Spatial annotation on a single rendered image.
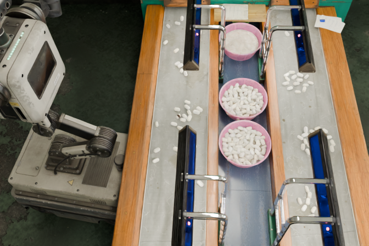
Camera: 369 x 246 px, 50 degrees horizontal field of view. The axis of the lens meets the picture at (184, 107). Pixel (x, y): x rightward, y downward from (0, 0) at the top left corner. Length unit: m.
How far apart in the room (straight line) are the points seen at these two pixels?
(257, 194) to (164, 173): 0.47
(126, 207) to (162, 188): 0.20
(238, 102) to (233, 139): 0.23
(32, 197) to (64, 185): 0.27
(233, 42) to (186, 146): 1.04
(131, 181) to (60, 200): 0.63
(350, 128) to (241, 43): 0.82
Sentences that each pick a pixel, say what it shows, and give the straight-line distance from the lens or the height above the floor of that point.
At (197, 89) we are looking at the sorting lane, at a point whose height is 0.74.
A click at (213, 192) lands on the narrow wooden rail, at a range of 1.94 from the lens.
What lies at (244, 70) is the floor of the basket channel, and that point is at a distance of 2.44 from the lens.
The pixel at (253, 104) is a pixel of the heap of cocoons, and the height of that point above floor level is 0.74.
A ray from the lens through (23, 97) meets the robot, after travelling 1.65.
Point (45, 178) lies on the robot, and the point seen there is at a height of 0.47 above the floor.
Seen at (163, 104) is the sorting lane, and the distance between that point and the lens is 2.21.
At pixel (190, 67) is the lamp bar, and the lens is 1.94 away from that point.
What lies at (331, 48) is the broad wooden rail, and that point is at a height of 0.76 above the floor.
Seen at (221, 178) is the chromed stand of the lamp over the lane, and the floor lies 1.12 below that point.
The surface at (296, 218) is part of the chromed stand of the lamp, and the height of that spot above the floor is 1.12.
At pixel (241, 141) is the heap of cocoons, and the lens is 2.09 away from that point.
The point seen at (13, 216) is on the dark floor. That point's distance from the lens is 2.97.
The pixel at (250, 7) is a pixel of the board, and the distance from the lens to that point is 2.67.
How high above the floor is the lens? 2.57
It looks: 56 degrees down
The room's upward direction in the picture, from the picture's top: 3 degrees counter-clockwise
